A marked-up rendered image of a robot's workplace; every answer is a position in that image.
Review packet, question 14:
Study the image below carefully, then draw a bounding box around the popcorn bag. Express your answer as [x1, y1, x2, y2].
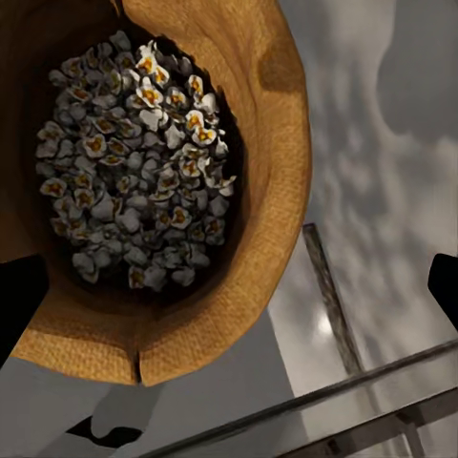
[0, 0, 313, 386]

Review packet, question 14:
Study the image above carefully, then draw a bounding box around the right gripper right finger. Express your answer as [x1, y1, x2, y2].
[428, 253, 458, 330]

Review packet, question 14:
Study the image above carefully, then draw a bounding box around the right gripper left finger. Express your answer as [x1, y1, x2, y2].
[0, 254, 50, 366]

